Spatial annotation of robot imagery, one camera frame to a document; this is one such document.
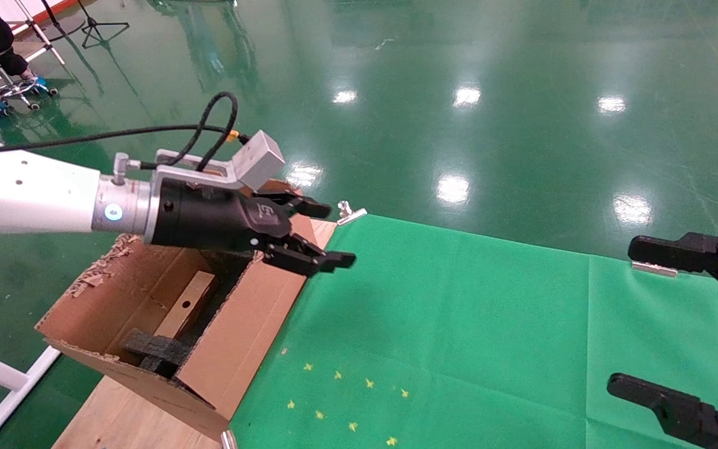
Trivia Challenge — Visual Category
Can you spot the silver binder clip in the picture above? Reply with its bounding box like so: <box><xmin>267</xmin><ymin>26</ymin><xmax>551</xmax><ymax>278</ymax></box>
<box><xmin>336</xmin><ymin>201</ymin><xmax>368</xmax><ymax>226</ymax></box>

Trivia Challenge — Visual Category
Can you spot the black floor stand pole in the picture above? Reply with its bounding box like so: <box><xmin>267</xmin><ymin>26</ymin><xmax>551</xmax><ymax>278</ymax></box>
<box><xmin>40</xmin><ymin>0</ymin><xmax>85</xmax><ymax>38</ymax></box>

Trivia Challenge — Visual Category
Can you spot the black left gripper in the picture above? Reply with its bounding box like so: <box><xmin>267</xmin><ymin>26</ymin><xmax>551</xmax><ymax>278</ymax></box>
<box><xmin>144</xmin><ymin>178</ymin><xmax>357</xmax><ymax>277</ymax></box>

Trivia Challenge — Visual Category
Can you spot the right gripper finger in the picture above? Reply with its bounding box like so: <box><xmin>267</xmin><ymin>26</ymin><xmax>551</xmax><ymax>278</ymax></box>
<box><xmin>628</xmin><ymin>231</ymin><xmax>718</xmax><ymax>312</ymax></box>
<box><xmin>606</xmin><ymin>374</ymin><xmax>718</xmax><ymax>449</ymax></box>

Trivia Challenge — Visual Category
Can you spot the green table cloth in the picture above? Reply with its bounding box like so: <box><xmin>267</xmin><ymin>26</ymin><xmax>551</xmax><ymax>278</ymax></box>
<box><xmin>228</xmin><ymin>214</ymin><xmax>718</xmax><ymax>449</ymax></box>

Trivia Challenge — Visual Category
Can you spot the wheeled metal stool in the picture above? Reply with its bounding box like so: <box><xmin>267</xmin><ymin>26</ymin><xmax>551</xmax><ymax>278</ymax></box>
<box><xmin>0</xmin><ymin>62</ymin><xmax>59</xmax><ymax>112</ymax></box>

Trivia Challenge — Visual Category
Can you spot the black foam liner sheet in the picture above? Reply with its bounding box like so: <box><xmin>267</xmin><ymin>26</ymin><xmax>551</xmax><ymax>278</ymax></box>
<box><xmin>200</xmin><ymin>249</ymin><xmax>255</xmax><ymax>337</ymax></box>

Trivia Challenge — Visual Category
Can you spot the small taped cardboard box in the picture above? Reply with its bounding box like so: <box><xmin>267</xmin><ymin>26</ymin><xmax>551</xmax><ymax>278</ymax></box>
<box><xmin>155</xmin><ymin>271</ymin><xmax>219</xmax><ymax>340</ymax></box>

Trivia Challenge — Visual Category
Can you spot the black tripod microphone stand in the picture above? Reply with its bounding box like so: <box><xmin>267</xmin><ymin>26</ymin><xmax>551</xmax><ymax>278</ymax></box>
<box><xmin>75</xmin><ymin>0</ymin><xmax>130</xmax><ymax>49</ymax></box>

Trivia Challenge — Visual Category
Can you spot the large open cardboard carton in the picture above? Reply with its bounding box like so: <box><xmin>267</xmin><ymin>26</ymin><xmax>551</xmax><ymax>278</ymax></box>
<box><xmin>35</xmin><ymin>180</ymin><xmax>339</xmax><ymax>440</ymax></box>

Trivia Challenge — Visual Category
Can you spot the white tripod stand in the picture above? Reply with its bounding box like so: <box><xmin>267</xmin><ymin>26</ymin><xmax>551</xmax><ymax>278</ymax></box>
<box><xmin>13</xmin><ymin>0</ymin><xmax>67</xmax><ymax>66</ymax></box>

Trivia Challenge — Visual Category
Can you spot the black foam block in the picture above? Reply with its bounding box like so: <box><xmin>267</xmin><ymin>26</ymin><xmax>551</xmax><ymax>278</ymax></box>
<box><xmin>123</xmin><ymin>329</ymin><xmax>193</xmax><ymax>378</ymax></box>

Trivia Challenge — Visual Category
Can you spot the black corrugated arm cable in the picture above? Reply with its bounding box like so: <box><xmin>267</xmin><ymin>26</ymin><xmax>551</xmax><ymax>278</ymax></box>
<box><xmin>0</xmin><ymin>91</ymin><xmax>251</xmax><ymax>172</ymax></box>

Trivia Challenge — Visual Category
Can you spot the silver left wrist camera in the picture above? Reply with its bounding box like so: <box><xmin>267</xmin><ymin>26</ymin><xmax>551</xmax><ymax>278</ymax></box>
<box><xmin>153</xmin><ymin>130</ymin><xmax>287</xmax><ymax>191</ymax></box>

